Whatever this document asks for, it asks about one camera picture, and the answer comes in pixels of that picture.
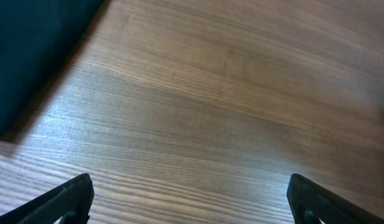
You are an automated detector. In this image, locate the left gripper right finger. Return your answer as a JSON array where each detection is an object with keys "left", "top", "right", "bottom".
[{"left": 287, "top": 174, "right": 384, "bottom": 224}]

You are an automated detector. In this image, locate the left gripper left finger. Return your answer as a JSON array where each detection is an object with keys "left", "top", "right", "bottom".
[{"left": 0, "top": 173, "right": 95, "bottom": 224}]

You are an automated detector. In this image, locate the black folded garment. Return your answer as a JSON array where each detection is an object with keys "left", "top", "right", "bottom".
[{"left": 0, "top": 0, "right": 104, "bottom": 137}]

